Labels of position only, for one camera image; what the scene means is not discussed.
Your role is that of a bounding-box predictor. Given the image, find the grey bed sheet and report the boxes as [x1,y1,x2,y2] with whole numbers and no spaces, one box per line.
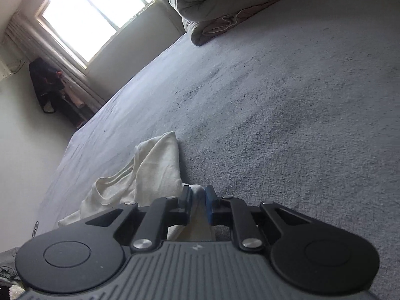
[36,0,399,299]

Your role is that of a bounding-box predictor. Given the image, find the sheer window curtain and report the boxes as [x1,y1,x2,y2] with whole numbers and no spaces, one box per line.
[5,13,107,113]

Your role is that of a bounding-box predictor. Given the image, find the grey folded garment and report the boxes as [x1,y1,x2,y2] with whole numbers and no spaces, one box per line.
[0,247,21,287]

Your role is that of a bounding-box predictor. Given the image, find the covered wall air conditioner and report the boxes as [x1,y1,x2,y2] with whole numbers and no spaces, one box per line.
[0,59,13,82]

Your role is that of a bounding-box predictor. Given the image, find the cream long sleeve sweatshirt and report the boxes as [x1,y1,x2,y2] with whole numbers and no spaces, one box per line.
[58,131,216,242]

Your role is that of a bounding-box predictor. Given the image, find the white plush toy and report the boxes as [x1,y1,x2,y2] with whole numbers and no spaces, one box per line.
[9,284,25,300]

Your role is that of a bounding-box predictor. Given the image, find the dark clothes on rack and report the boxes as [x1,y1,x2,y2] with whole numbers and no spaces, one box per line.
[28,57,86,129]

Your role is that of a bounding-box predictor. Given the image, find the bright window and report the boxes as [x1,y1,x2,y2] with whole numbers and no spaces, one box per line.
[36,0,155,69]

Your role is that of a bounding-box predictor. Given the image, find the black label on sheet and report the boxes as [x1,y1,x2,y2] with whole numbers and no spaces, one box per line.
[32,221,39,239]

